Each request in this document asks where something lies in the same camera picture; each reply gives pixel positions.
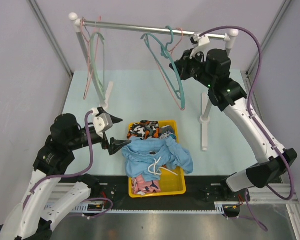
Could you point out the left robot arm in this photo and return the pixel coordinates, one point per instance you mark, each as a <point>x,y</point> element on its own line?
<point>30,219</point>

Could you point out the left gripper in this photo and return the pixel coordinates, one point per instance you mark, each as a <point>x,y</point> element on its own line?
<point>115,144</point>

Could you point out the camouflage orange black shorts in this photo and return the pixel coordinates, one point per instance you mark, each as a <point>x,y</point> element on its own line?
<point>144,130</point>

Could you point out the light blue shorts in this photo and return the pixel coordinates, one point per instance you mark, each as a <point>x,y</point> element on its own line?
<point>146,157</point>

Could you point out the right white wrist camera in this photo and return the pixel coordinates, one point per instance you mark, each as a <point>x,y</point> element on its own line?
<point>199,44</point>

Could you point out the white and metal clothes rack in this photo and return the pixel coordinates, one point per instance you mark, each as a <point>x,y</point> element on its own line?
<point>229,39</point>

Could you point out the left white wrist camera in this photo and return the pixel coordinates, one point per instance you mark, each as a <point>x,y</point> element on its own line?
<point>97,111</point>

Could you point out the yellow plastic bin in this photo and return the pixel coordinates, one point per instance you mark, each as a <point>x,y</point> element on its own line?
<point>172,182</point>

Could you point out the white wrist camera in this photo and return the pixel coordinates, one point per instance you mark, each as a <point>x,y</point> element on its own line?
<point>97,111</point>
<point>199,44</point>

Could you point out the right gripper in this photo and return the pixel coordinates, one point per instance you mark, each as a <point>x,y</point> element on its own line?
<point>183,64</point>

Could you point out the grey printed shorts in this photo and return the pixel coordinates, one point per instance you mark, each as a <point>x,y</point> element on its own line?
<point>166,132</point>

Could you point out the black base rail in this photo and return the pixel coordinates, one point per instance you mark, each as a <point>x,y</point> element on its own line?
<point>201,193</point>

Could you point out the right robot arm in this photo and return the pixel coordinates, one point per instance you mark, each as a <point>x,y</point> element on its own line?
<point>213,71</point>

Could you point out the pink and navy shorts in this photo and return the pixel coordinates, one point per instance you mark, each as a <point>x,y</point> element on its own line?
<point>142,187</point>

